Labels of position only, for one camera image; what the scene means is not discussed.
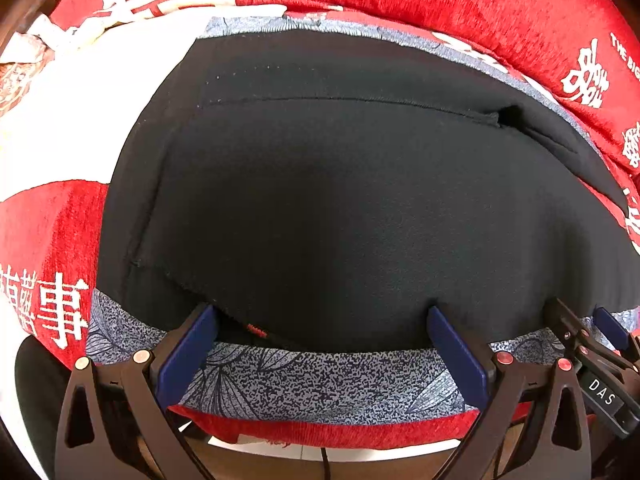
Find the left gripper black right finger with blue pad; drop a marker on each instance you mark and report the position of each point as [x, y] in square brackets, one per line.
[554, 442]

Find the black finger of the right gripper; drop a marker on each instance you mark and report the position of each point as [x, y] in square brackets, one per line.
[572, 332]

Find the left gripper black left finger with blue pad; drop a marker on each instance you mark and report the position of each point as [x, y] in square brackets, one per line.
[113, 422]

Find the black pants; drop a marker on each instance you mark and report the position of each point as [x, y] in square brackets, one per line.
[321, 187]

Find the red white printed bedspread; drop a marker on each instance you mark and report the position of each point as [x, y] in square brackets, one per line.
[58, 151]

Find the red printed pillow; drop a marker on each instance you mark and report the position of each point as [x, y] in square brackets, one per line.
[582, 51]

